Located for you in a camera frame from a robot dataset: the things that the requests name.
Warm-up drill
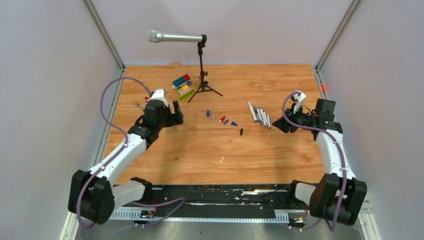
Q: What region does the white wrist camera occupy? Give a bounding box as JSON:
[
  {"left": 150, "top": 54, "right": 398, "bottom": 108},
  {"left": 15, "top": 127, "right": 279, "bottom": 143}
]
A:
[
  {"left": 147, "top": 88, "right": 169, "bottom": 107},
  {"left": 290, "top": 91, "right": 307, "bottom": 114}
]

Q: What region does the black tripod microphone stand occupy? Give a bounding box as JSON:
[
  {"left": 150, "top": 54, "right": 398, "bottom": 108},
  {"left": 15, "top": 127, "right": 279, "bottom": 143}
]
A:
[{"left": 188, "top": 34, "right": 223, "bottom": 103}]

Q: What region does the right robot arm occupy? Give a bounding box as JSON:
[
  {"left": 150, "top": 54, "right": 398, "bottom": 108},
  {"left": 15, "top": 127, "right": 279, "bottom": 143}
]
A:
[{"left": 273, "top": 92, "right": 368, "bottom": 226}]

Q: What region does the white marker blue end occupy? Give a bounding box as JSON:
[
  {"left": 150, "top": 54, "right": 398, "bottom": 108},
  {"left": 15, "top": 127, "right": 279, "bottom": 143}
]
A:
[{"left": 247, "top": 100, "right": 258, "bottom": 123}]

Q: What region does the aluminium frame rail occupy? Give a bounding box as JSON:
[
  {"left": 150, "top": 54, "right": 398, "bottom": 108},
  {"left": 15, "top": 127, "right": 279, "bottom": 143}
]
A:
[{"left": 59, "top": 187, "right": 382, "bottom": 240}]

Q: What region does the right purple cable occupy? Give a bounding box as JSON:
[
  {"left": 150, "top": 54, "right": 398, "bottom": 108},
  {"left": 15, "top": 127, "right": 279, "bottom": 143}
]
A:
[{"left": 282, "top": 91, "right": 349, "bottom": 232}]

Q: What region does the green yellow pink block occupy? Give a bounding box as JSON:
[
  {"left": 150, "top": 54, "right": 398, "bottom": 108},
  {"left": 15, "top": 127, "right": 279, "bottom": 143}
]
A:
[{"left": 177, "top": 85, "right": 195, "bottom": 101}]

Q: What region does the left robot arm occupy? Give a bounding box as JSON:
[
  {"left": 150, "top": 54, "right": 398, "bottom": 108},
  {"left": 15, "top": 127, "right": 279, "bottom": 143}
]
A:
[{"left": 68, "top": 99, "right": 184, "bottom": 225}]

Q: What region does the blue red toy train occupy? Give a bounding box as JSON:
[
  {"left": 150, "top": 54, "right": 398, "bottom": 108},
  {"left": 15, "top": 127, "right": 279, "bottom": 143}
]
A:
[{"left": 171, "top": 74, "right": 192, "bottom": 90}]

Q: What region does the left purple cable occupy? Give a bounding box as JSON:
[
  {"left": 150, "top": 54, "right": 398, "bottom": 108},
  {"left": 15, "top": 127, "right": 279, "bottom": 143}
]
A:
[{"left": 76, "top": 76, "right": 186, "bottom": 230}]

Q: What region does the silver microphone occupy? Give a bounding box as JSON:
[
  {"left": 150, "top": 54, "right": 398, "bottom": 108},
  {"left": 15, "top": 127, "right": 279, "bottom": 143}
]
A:
[{"left": 147, "top": 29, "right": 207, "bottom": 43}]

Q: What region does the translucent blue pen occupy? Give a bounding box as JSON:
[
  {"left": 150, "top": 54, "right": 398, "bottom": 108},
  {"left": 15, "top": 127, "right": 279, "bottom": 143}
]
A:
[{"left": 253, "top": 105, "right": 262, "bottom": 125}]

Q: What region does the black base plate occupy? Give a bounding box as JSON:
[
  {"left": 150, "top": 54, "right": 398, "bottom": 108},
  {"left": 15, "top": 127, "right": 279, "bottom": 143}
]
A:
[{"left": 135, "top": 183, "right": 316, "bottom": 222}]

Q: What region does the slim white blue marker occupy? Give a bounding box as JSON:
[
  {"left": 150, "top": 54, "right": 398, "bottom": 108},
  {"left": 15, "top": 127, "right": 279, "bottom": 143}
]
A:
[{"left": 263, "top": 111, "right": 269, "bottom": 128}]

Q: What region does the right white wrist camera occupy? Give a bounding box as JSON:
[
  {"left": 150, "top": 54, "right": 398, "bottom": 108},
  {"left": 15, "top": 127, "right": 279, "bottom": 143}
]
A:
[{"left": 290, "top": 91, "right": 307, "bottom": 114}]

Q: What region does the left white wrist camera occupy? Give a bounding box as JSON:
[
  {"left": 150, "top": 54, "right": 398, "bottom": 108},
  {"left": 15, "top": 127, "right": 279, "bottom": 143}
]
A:
[{"left": 147, "top": 88, "right": 169, "bottom": 107}]

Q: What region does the purple cable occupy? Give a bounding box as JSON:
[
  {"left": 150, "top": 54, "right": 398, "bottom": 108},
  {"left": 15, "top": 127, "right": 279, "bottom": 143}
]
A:
[
  {"left": 76, "top": 76, "right": 186, "bottom": 230},
  {"left": 282, "top": 91, "right": 349, "bottom": 232}
]

